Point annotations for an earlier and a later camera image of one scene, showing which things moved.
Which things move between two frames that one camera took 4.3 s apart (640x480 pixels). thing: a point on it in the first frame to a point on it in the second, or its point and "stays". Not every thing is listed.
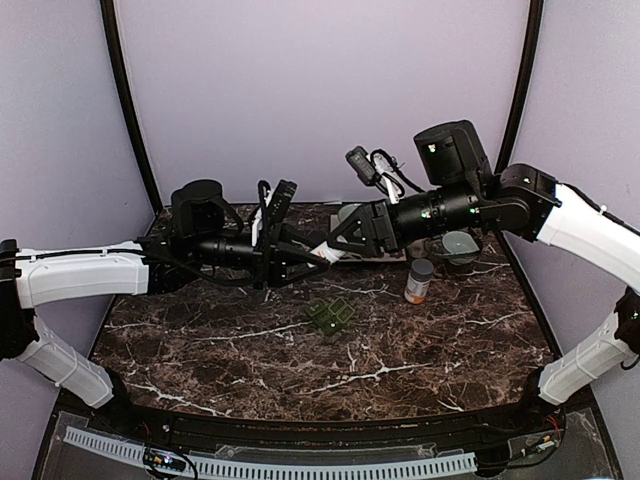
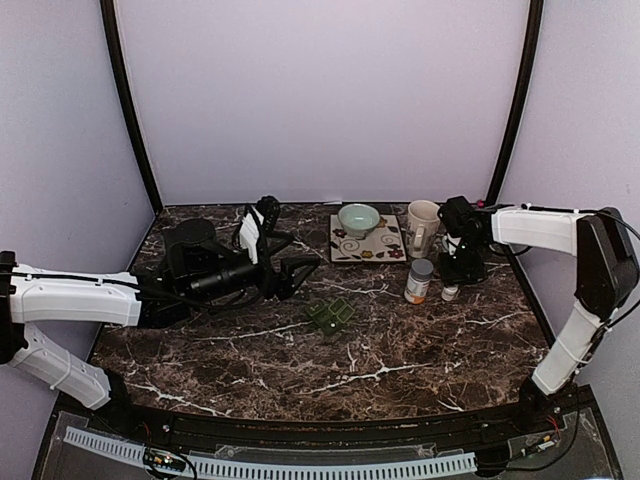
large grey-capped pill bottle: (418, 282) stays
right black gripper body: (454, 206) to (468, 264)
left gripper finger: (293, 242) to (275, 244)
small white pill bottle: (331, 255) to (448, 293)
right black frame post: (527, 84) stays
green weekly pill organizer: (329, 319) stays
